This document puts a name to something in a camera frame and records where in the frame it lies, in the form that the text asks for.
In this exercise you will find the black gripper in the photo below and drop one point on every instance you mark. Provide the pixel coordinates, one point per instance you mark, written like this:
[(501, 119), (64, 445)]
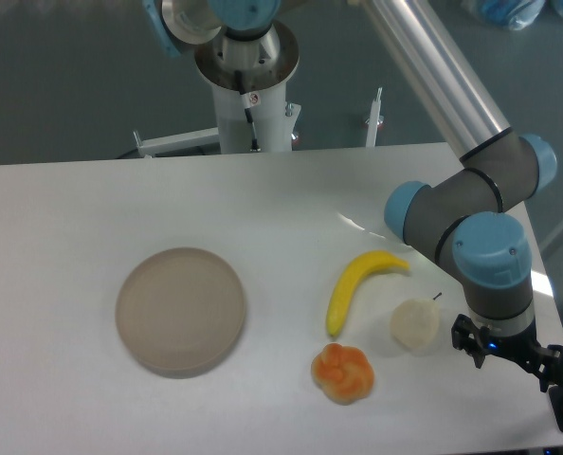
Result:
[(546, 364)]

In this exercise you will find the yellow banana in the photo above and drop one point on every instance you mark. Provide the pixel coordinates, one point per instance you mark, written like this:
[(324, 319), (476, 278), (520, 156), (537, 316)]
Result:
[(356, 272)]

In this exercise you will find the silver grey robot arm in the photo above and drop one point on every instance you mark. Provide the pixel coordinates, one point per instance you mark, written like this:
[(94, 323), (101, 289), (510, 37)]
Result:
[(463, 225)]

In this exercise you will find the white pear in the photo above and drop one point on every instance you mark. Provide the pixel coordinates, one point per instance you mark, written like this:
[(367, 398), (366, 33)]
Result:
[(415, 323)]

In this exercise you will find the orange swirled bread roll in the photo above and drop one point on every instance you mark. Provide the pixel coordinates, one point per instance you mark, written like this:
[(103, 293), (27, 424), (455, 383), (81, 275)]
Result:
[(343, 373)]

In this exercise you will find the beige round plate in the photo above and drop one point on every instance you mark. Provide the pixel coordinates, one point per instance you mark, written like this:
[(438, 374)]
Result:
[(180, 312)]

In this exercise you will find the blue plastic bag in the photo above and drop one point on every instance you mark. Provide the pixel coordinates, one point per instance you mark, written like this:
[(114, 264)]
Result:
[(514, 15)]

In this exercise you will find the white right support bracket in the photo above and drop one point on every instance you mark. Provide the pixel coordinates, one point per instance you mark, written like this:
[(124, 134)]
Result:
[(374, 120)]

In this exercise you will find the white support bracket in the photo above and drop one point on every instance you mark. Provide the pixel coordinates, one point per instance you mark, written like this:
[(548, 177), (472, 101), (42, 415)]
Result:
[(175, 143), (374, 120)]

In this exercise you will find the white left support bracket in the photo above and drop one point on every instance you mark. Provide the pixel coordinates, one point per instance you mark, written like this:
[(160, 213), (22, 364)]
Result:
[(175, 143)]

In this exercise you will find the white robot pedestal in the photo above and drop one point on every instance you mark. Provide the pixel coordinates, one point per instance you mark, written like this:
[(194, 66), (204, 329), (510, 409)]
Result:
[(248, 77)]

